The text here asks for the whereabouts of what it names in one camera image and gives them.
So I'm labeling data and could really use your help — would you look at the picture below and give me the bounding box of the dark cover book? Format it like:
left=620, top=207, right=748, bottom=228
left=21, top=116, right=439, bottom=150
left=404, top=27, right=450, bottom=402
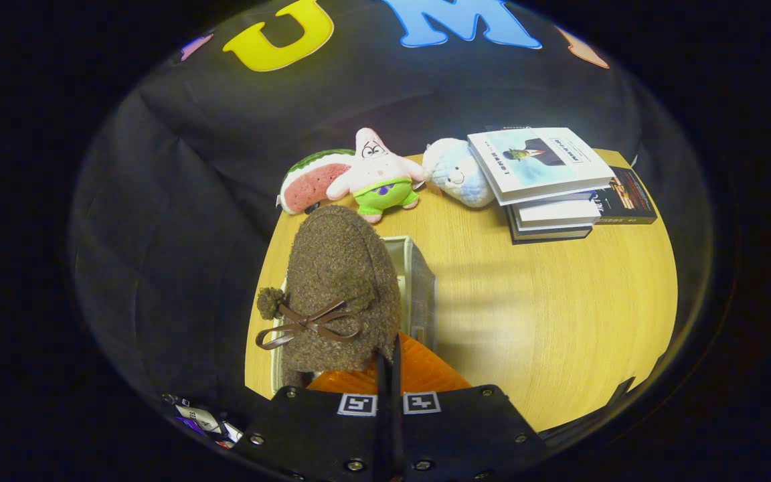
left=507, top=224, right=594, bottom=244

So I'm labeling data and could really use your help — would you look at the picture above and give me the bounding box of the white book with portrait cover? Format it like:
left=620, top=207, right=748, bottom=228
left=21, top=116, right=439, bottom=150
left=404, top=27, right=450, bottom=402
left=467, top=126, right=616, bottom=207

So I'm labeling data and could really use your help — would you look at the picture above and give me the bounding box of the grey fabric storage box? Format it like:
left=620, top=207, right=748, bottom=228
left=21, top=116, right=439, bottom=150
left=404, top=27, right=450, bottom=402
left=270, top=234, right=438, bottom=397

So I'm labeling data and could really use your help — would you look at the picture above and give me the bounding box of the black book with red print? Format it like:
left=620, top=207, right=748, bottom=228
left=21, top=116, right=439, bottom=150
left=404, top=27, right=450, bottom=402
left=590, top=165, right=659, bottom=226

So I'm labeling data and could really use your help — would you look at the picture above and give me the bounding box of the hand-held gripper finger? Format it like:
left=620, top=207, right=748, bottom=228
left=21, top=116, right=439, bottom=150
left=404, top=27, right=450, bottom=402
left=394, top=333, right=550, bottom=482
left=233, top=355, right=392, bottom=482

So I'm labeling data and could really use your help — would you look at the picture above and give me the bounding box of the white and blue plush toy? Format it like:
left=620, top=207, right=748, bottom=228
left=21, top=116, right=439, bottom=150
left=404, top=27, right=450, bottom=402
left=422, top=137, right=497, bottom=208

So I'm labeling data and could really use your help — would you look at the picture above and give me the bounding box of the pink starfish plush toy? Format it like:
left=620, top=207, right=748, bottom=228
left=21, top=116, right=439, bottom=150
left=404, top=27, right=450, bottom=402
left=325, top=127, right=426, bottom=224

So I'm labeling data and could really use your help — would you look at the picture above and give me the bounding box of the watermelon slice plush toy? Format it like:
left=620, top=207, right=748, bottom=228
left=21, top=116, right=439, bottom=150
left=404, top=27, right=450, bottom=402
left=277, top=149, right=356, bottom=215

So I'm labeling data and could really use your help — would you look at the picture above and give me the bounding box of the thick white book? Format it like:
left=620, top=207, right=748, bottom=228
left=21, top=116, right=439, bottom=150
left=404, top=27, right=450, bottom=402
left=514, top=198, right=602, bottom=233

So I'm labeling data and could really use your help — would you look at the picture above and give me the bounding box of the brown fuzzy shoe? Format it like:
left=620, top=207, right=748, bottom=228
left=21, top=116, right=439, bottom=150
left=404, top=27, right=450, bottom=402
left=255, top=204, right=403, bottom=389

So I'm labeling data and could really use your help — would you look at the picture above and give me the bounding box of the thin white book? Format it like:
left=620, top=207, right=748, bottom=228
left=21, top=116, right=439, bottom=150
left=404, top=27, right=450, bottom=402
left=510, top=190, right=599, bottom=210

